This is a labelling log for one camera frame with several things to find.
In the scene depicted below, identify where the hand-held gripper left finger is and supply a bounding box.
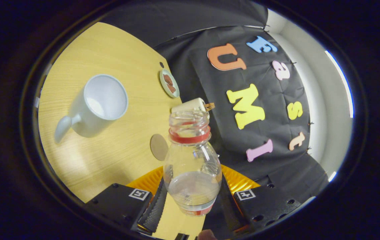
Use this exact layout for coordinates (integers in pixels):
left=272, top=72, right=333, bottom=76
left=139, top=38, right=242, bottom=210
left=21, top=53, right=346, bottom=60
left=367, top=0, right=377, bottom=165
left=83, top=166, right=168, bottom=234

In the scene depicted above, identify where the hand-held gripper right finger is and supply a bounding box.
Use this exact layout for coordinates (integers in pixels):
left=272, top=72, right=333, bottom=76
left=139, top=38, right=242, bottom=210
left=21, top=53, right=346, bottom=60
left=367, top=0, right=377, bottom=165
left=210, top=164, right=315, bottom=235

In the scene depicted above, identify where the brown round coaster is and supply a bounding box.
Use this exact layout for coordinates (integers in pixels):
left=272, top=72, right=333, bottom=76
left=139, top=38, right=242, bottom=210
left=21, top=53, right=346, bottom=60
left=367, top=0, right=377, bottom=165
left=150, top=134, right=170, bottom=161

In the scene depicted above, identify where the clear plastic juice bottle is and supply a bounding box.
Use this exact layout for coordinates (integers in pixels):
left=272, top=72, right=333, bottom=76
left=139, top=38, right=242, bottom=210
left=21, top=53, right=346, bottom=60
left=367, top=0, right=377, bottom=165
left=163, top=110, right=223, bottom=216

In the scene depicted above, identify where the white cup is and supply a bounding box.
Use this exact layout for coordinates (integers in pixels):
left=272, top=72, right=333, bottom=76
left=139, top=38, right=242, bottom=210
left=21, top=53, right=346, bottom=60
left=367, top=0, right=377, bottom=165
left=54, top=74, right=129, bottom=144

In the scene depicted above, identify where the white toaster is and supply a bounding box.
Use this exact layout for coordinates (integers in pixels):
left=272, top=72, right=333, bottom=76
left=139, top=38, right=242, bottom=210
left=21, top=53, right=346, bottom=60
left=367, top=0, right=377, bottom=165
left=171, top=98, right=210, bottom=119

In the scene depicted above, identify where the pale green plate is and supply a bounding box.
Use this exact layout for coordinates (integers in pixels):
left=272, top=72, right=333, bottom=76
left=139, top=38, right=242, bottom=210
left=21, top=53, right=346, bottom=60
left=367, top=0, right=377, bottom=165
left=159, top=69, right=180, bottom=99

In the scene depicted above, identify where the long ceiling light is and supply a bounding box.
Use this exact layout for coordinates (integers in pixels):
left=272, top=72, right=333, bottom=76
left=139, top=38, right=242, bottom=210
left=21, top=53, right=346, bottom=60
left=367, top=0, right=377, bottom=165
left=325, top=50, right=355, bottom=119

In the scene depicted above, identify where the wooden table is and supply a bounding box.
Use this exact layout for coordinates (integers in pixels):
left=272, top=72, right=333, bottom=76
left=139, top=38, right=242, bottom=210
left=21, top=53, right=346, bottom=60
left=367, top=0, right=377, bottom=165
left=38, top=22, right=207, bottom=240

